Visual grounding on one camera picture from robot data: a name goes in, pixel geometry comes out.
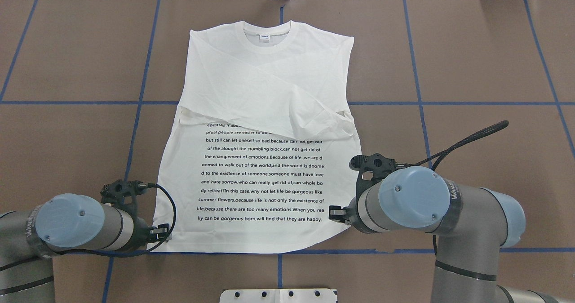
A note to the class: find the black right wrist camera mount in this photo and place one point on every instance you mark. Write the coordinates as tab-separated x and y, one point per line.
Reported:
373	169

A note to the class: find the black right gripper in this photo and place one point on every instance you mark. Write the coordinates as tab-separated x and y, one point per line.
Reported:
347	215

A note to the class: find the white camera pole with base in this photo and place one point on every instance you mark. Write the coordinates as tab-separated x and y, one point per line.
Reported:
301	295

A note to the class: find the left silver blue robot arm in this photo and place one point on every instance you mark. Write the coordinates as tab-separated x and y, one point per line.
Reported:
67	222

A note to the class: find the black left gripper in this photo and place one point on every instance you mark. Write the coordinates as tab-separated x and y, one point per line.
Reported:
144	229

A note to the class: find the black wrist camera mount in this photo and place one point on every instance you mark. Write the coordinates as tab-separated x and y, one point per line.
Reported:
373	169
123	194

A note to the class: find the white long-sleeve printed shirt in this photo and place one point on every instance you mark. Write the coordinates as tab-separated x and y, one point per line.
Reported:
261	141

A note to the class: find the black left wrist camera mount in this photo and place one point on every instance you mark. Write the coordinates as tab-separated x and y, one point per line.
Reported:
123	194

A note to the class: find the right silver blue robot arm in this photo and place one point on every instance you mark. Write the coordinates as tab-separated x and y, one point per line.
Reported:
471	225

